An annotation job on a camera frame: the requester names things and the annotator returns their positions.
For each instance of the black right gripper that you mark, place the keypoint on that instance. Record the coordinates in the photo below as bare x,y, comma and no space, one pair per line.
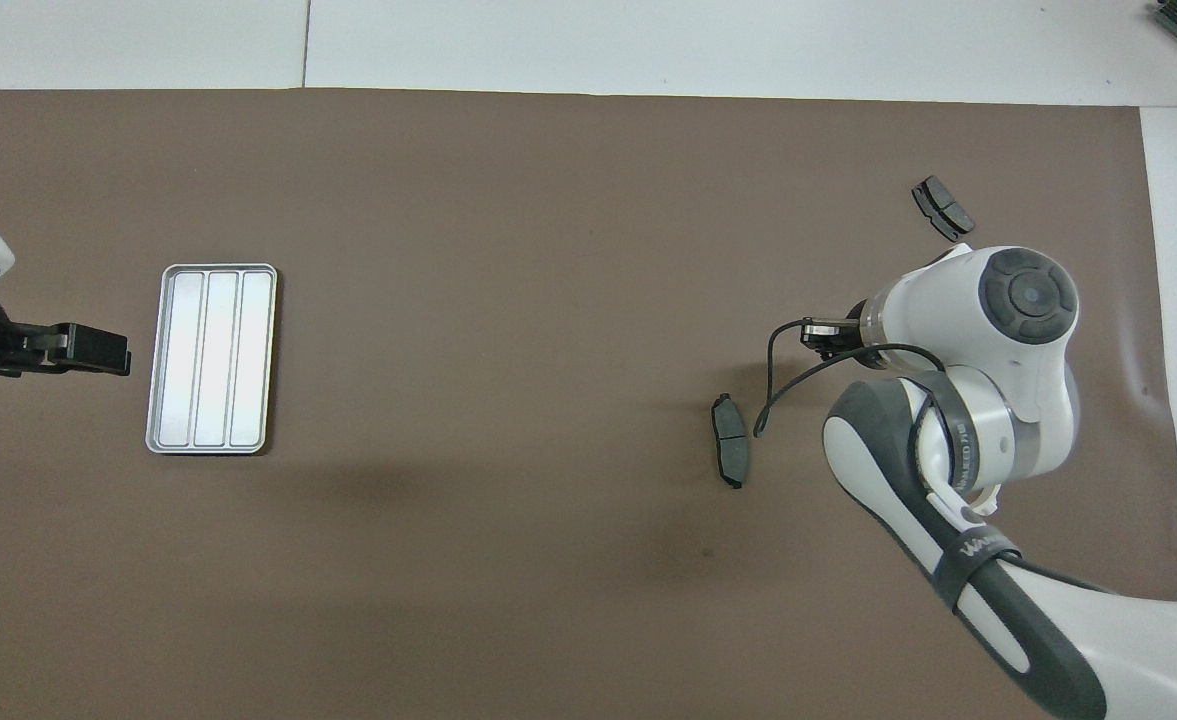
846,345

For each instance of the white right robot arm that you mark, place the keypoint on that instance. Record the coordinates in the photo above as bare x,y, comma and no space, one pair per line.
948,320

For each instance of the silver metal tray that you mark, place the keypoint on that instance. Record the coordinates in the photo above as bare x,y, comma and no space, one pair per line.
213,360

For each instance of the long grey brake pad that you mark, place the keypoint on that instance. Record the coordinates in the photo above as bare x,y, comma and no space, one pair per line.
733,445

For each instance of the short grey brake pad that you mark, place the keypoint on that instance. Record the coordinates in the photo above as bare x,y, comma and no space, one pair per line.
948,210

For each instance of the brown table mat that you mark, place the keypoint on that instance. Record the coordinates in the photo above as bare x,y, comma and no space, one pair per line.
548,250

